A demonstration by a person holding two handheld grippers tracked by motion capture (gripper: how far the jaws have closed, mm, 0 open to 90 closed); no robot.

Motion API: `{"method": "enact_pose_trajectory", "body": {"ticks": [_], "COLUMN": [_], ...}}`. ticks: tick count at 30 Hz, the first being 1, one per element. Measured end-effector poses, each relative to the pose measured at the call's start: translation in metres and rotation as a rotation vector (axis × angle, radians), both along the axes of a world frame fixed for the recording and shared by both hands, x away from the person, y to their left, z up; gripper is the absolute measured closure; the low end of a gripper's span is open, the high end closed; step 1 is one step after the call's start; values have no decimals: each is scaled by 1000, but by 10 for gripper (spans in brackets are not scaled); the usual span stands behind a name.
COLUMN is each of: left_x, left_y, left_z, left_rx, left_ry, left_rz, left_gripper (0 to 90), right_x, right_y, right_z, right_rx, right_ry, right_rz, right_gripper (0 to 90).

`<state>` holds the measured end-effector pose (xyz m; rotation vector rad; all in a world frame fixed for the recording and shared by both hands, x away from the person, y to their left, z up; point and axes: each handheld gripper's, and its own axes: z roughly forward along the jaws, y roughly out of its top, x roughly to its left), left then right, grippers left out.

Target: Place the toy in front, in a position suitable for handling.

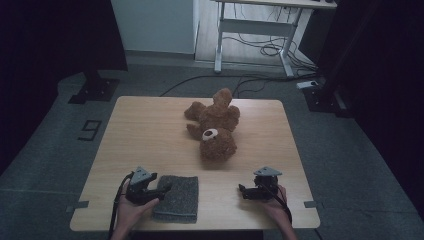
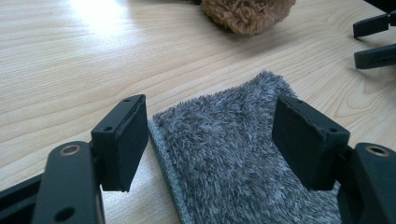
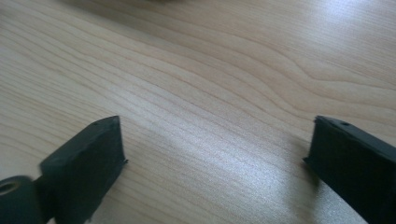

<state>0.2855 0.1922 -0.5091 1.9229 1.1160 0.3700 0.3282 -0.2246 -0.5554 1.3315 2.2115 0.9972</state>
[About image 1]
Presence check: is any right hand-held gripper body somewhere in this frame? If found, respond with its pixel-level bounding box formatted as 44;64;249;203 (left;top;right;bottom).
253;166;283;201

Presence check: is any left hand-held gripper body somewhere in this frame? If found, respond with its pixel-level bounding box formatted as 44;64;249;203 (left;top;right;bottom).
125;166;158;206

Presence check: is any grey fluffy cloth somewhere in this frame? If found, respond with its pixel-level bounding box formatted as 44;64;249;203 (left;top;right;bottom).
151;174;200;224

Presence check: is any brown teddy bear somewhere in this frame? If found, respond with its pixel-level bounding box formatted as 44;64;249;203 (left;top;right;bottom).
183;87;241;163

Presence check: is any person's right hand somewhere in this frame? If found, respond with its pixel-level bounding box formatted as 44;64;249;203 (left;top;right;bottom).
261;185;292;226

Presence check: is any person's left hand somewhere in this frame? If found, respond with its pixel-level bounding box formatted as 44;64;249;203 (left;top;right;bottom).
116;184;160;231

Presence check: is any black stand base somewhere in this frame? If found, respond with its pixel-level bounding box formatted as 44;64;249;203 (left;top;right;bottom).
302;84;354;119
68;69;121;105

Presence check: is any white power strip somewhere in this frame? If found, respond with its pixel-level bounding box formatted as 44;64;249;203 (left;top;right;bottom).
296;80;320;90

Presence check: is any dark curtain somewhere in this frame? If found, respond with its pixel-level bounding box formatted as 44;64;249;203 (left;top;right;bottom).
0;0;129;176
314;0;424;219

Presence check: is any right hand-held gripper black cable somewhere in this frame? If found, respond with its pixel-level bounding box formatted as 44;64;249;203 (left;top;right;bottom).
261;183;294;225

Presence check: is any short black floor cable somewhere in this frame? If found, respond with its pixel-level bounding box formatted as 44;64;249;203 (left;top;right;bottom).
231;77;272;99

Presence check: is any long black floor cable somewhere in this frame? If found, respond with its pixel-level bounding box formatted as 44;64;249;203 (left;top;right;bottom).
159;73;321;98

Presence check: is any tangle of black cables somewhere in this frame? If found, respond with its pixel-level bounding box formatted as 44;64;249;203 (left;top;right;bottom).
222;3;318;73

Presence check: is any white desk frame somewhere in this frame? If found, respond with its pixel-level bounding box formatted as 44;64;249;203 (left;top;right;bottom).
213;0;338;78

